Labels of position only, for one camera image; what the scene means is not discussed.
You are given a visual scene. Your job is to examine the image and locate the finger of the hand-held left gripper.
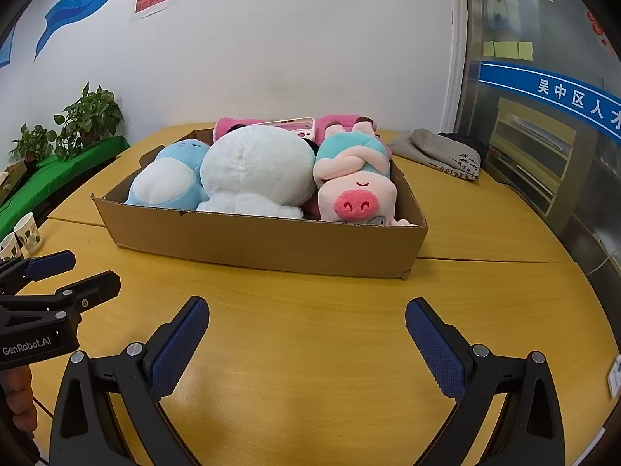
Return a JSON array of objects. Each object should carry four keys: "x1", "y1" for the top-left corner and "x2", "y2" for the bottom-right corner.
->
[
  {"x1": 0, "y1": 250, "x2": 76, "y2": 297},
  {"x1": 0, "y1": 272, "x2": 122, "y2": 323}
]

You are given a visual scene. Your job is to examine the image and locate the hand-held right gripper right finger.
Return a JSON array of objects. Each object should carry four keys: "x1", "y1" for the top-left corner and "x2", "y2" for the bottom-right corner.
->
[{"x1": 406, "y1": 297, "x2": 580, "y2": 466}]

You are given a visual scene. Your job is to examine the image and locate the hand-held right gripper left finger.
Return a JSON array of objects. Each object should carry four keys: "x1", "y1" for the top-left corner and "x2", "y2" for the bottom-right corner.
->
[{"x1": 50, "y1": 295, "x2": 210, "y2": 466}]

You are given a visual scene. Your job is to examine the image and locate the brown cardboard box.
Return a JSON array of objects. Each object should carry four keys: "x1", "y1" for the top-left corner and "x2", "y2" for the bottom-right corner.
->
[{"x1": 92, "y1": 126, "x2": 428, "y2": 281}]

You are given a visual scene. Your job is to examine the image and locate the white panda plush toy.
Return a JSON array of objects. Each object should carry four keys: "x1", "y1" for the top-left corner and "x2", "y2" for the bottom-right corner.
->
[{"x1": 196, "y1": 126, "x2": 318, "y2": 219}]

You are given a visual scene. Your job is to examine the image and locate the bright pink plush toy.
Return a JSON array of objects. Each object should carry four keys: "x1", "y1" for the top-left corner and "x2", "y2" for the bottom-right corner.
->
[{"x1": 213, "y1": 113, "x2": 376, "y2": 143}]

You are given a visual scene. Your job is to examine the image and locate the person's left hand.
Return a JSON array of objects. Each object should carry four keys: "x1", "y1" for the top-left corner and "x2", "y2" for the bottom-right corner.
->
[{"x1": 0, "y1": 365, "x2": 38, "y2": 433}]

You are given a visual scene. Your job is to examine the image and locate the white patterned cup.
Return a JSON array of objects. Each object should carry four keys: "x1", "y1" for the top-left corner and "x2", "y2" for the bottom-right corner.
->
[
  {"x1": 0, "y1": 233, "x2": 23, "y2": 262},
  {"x1": 14, "y1": 212, "x2": 45, "y2": 254}
]

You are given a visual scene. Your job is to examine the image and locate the small potted green plant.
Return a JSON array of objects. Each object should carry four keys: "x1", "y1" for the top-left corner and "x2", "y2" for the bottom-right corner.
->
[{"x1": 9, "y1": 123, "x2": 55, "y2": 166}]

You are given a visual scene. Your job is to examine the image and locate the light blue plush toy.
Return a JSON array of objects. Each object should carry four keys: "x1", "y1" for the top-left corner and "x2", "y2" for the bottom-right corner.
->
[{"x1": 123, "y1": 139, "x2": 211, "y2": 212}]

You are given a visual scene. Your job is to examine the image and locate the large potted green plant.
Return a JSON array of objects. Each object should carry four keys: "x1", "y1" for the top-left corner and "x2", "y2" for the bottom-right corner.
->
[{"x1": 53, "y1": 82, "x2": 125, "y2": 161}]

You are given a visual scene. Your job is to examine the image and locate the pink pig plush toy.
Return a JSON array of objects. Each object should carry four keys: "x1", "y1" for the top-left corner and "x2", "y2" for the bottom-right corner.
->
[{"x1": 313, "y1": 123, "x2": 423, "y2": 227}]

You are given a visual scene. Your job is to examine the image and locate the grey cloth bag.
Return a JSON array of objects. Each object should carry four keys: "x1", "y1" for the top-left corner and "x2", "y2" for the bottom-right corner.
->
[{"x1": 388, "y1": 127, "x2": 482, "y2": 183}]

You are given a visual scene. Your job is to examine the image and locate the grey document rack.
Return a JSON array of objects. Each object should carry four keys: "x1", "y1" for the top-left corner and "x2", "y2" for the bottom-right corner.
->
[{"x1": 485, "y1": 97, "x2": 586, "y2": 217}]

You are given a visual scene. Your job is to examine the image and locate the pink phone case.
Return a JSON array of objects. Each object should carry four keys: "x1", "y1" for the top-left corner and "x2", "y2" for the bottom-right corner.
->
[{"x1": 262, "y1": 116, "x2": 317, "y2": 143}]

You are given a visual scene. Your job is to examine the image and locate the blue glass door banner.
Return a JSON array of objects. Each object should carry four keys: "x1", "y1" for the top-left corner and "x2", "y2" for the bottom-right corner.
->
[{"x1": 479, "y1": 61, "x2": 621, "y2": 144}]

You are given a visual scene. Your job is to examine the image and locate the cartoon door poster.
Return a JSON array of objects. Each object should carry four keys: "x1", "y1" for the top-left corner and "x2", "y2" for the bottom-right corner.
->
[{"x1": 485, "y1": 0, "x2": 523, "y2": 30}]

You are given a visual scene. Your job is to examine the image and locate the red window stickers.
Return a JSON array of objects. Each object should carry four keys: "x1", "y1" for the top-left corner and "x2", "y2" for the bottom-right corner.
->
[{"x1": 586, "y1": 10, "x2": 613, "y2": 47}]

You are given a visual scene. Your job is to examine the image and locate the blue wall poster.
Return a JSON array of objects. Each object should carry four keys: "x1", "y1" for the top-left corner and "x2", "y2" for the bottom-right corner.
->
[{"x1": 0, "y1": 24, "x2": 15, "y2": 67}]

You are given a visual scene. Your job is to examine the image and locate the blue wave wall decal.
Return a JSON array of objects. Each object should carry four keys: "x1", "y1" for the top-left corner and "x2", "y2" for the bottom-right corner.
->
[{"x1": 34, "y1": 0, "x2": 166, "y2": 61}]

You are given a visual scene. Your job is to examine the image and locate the red wall notice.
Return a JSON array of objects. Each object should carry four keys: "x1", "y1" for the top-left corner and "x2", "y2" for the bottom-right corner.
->
[{"x1": 130, "y1": 0, "x2": 176, "y2": 23}]

